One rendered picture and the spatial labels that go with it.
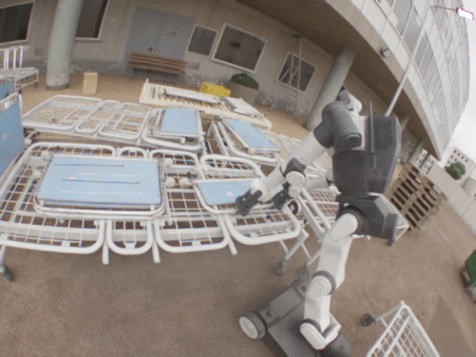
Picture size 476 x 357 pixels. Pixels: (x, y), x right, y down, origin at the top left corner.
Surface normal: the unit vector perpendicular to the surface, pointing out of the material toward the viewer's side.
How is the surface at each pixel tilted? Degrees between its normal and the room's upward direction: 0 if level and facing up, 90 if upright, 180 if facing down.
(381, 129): 90
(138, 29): 90
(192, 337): 0
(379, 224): 90
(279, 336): 0
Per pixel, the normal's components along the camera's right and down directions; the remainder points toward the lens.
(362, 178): -0.75, 0.27
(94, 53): 0.37, 0.62
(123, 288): 0.34, -0.79
